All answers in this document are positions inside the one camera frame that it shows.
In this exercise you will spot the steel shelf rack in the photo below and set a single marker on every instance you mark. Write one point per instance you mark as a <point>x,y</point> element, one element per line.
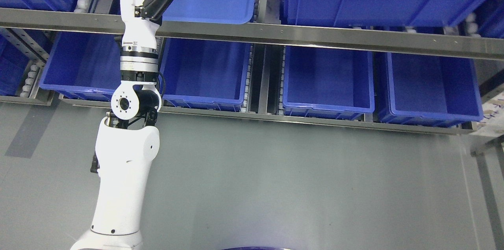
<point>276,36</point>

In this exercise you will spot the blue bin far left lower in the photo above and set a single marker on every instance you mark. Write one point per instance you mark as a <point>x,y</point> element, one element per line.
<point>14,59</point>

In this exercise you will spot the white board with writing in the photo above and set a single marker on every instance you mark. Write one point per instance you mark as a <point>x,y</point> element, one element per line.
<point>492,125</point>

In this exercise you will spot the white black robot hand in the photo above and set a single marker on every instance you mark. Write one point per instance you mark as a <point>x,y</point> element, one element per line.
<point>142,19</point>

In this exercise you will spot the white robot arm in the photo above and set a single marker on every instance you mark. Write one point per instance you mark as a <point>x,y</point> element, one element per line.
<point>127,143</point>

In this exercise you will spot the blue bin lower middle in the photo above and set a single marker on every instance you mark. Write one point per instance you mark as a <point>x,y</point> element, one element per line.
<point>205,74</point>

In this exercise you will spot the blue bin lower centre right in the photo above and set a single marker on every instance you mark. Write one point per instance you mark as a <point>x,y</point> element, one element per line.
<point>328,83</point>

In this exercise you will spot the blue bin lower far right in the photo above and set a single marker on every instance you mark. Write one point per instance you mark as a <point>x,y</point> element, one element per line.
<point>426,90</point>

